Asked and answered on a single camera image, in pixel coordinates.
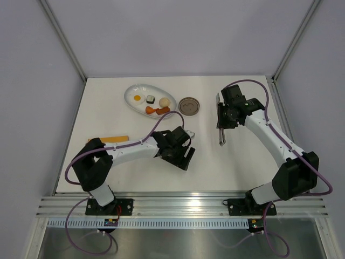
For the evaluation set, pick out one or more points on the yellow wooden block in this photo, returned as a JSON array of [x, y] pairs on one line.
[[115, 139]]

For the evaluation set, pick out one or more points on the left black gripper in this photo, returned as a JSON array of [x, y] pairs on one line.
[[181, 162]]

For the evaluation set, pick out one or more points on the sushi roll toy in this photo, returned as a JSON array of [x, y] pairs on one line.
[[150, 99]]

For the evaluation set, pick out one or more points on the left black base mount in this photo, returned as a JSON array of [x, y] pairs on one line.
[[122, 207]]

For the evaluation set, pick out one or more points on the fried egg toy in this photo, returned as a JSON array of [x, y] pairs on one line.
[[137, 99]]

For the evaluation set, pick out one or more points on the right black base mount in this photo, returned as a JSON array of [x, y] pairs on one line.
[[243, 207]]

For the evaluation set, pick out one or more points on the white slotted cable duct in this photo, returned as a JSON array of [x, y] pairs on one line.
[[149, 223]]

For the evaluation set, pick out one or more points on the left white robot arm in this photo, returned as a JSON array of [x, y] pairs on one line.
[[93, 163]]

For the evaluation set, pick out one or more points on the beige bun toy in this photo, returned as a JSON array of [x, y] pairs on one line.
[[164, 102]]

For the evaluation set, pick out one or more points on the white oval plate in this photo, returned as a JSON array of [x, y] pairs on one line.
[[146, 89]]

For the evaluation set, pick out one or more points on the right side aluminium rail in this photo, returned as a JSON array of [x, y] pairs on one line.
[[276, 101]]

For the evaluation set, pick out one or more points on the left aluminium frame post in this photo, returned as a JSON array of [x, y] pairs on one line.
[[52, 18]]

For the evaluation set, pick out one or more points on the aluminium rail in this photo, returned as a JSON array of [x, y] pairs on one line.
[[276, 101], [177, 205]]

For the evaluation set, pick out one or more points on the orange carrot piece toy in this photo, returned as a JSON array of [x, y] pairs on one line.
[[150, 110]]

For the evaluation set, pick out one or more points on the right aluminium frame post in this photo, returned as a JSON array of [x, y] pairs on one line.
[[297, 37]]

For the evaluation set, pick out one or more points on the aluminium frame post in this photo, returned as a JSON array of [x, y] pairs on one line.
[[52, 18], [297, 37]]

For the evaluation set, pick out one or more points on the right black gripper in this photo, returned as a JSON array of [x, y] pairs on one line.
[[222, 123]]

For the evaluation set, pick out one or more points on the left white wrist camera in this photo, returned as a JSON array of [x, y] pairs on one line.
[[190, 134]]

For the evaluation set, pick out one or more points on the aluminium front rail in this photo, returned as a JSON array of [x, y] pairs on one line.
[[177, 205]]

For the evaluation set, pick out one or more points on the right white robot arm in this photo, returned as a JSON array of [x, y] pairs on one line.
[[296, 169]]

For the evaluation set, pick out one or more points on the orange sausage toy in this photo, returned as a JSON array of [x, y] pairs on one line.
[[162, 111]]

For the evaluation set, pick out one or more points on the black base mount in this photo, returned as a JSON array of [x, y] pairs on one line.
[[243, 207], [122, 207]]

